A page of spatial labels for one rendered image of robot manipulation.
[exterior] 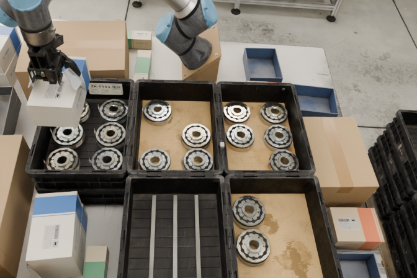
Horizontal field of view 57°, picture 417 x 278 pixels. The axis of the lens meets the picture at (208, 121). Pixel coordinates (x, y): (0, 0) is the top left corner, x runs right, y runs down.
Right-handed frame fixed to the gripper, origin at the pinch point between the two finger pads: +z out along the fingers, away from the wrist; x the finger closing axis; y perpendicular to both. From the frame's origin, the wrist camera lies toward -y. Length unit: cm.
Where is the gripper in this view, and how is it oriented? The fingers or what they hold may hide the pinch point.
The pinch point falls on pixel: (59, 86)
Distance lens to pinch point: 119.5
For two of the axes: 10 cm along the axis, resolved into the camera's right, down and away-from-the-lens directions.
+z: -0.9, 6.1, 7.9
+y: 0.0, 7.9, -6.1
